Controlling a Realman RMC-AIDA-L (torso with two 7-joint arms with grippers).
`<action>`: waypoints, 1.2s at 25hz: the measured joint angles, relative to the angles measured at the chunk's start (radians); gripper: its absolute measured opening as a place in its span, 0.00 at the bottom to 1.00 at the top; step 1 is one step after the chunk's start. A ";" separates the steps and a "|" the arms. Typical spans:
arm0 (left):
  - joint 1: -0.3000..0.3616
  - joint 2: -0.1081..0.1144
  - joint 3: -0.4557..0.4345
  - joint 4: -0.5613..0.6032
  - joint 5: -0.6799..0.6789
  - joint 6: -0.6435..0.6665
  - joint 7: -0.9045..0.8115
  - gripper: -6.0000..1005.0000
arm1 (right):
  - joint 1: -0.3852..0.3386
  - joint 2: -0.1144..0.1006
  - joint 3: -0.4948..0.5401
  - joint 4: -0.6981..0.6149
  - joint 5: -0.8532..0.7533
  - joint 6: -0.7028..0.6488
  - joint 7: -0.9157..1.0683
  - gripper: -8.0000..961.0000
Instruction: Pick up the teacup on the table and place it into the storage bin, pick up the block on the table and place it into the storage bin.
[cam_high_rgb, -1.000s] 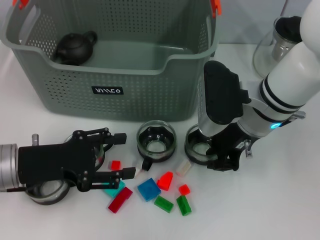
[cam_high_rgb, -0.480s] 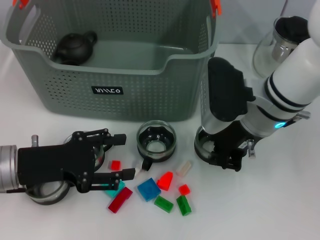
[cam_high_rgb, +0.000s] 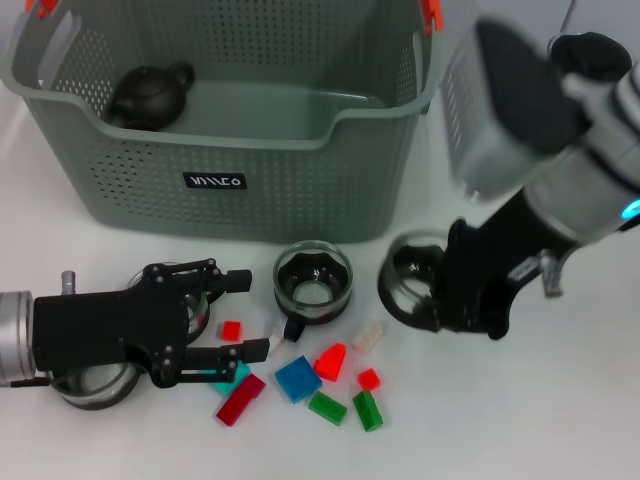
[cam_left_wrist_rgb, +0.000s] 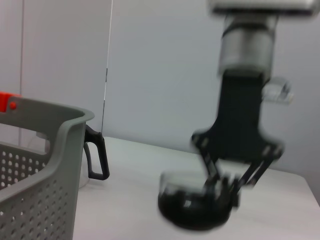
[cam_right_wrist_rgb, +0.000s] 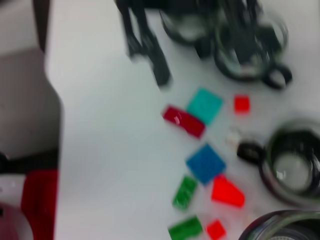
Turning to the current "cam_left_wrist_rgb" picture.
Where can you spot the glass teacup black sleeve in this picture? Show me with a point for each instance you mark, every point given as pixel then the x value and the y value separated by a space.
pixel 190 212

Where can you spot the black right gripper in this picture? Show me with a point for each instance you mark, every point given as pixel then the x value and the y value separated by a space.
pixel 240 125

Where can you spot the grey-green perforated storage bin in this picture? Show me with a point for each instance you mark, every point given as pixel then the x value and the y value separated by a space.
pixel 37 200

